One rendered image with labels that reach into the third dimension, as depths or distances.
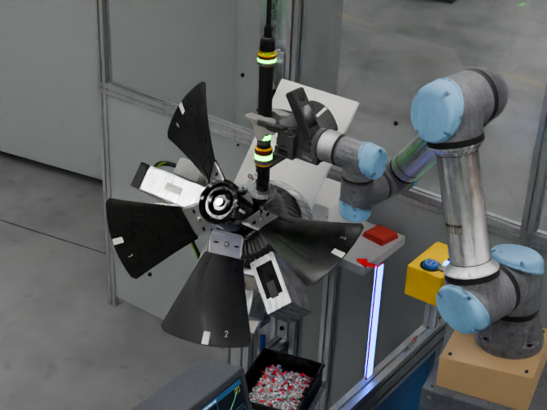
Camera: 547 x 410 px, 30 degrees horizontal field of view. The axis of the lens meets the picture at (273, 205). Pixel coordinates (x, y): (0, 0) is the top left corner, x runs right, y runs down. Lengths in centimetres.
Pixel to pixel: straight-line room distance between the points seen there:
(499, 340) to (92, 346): 217
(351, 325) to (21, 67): 246
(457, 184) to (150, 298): 228
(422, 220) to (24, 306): 190
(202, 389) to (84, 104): 333
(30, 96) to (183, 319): 292
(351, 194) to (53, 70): 303
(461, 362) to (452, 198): 40
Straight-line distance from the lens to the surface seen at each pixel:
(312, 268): 241
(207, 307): 255
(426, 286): 264
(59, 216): 502
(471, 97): 204
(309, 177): 279
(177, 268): 397
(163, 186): 287
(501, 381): 231
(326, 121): 254
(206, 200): 259
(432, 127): 203
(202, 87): 271
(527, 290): 225
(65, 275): 457
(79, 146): 522
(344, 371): 365
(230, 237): 260
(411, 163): 233
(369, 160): 226
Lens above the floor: 244
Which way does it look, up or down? 29 degrees down
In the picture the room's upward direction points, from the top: 2 degrees clockwise
